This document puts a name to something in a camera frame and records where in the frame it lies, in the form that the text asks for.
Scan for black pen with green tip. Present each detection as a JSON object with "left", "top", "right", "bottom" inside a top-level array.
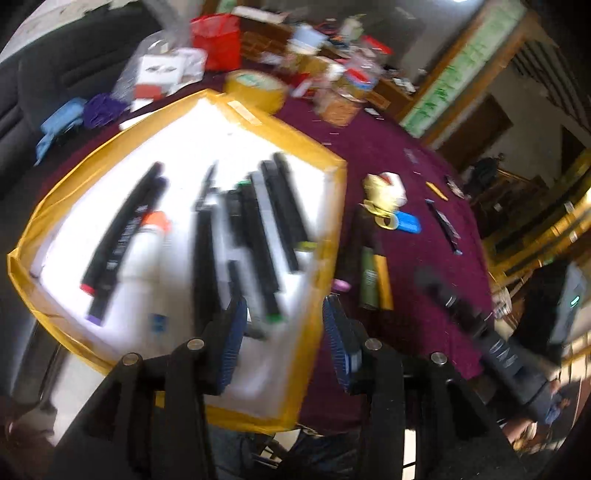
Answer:
[{"left": 235, "top": 180, "right": 284, "bottom": 324}]

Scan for maroon tablecloth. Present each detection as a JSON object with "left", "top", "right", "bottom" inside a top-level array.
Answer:
[{"left": 37, "top": 69, "right": 504, "bottom": 435}]

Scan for short black pen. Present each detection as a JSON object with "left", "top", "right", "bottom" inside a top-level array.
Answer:
[{"left": 226, "top": 261, "right": 250, "bottom": 305}]

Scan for blue cloth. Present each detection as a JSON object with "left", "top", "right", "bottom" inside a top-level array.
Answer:
[{"left": 34, "top": 98, "right": 88, "bottom": 164}]

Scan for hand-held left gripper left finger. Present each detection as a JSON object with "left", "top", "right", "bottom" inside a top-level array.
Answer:
[{"left": 51, "top": 295, "right": 249, "bottom": 480}]

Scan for yellow ring tape dispenser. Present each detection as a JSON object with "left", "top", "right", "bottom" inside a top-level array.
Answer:
[{"left": 365, "top": 200, "right": 400, "bottom": 230}]

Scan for person's jeans leg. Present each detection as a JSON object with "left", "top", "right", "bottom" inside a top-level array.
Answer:
[{"left": 208, "top": 425, "right": 365, "bottom": 480}]

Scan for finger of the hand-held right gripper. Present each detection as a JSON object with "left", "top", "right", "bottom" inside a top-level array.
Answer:
[{"left": 414, "top": 267, "right": 486, "bottom": 339}]

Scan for white and red box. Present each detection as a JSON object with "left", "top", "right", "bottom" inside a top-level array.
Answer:
[{"left": 131, "top": 48, "right": 206, "bottom": 100}]

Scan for black marker with purple end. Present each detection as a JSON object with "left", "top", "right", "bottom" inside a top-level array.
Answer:
[{"left": 87, "top": 178, "right": 169, "bottom": 326}]

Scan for clear plastic bag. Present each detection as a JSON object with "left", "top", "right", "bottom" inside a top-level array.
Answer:
[{"left": 111, "top": 0, "right": 195, "bottom": 100}]

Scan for purple cloth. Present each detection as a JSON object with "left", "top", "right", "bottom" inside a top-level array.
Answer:
[{"left": 83, "top": 93, "right": 130, "bottom": 130}]

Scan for white glue bottle orange cap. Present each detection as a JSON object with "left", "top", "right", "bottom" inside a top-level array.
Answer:
[{"left": 111, "top": 210, "right": 172, "bottom": 324}]

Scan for clear jar with red label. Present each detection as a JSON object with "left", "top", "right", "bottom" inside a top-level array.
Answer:
[{"left": 316, "top": 69, "right": 377, "bottom": 127}]

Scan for black pen with white print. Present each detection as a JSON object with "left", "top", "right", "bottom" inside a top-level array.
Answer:
[{"left": 425, "top": 198, "right": 463, "bottom": 256}]

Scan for red mesh basket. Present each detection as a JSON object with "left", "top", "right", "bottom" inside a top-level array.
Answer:
[{"left": 190, "top": 14, "right": 243, "bottom": 72}]

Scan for white tray with yellow tape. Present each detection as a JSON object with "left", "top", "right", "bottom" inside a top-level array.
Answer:
[{"left": 7, "top": 89, "right": 348, "bottom": 435}]

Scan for long black pen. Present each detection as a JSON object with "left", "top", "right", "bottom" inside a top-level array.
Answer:
[{"left": 259, "top": 159, "right": 301, "bottom": 274}]

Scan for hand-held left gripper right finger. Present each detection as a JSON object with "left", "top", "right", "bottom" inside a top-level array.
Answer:
[{"left": 322, "top": 294, "right": 522, "bottom": 480}]

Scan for thin black pen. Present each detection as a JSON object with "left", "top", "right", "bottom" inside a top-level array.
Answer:
[{"left": 191, "top": 161, "right": 221, "bottom": 335}]

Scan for thick black marker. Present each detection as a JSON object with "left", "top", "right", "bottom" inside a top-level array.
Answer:
[{"left": 337, "top": 208, "right": 370, "bottom": 287}]

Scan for black pen with yellow tip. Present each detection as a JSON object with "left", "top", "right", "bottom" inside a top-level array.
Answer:
[{"left": 272, "top": 152, "right": 319, "bottom": 252}]

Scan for olive green pen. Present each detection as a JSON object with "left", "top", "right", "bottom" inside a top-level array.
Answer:
[{"left": 359, "top": 247, "right": 379, "bottom": 310}]

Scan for black sofa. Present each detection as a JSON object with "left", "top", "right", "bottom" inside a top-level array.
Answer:
[{"left": 0, "top": 4, "right": 158, "bottom": 416}]

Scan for yellow tape roll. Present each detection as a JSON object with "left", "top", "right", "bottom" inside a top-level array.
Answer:
[{"left": 224, "top": 70, "right": 289, "bottom": 114}]

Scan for blue and white cup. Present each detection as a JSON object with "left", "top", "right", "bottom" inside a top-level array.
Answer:
[{"left": 286, "top": 23, "right": 326, "bottom": 54}]

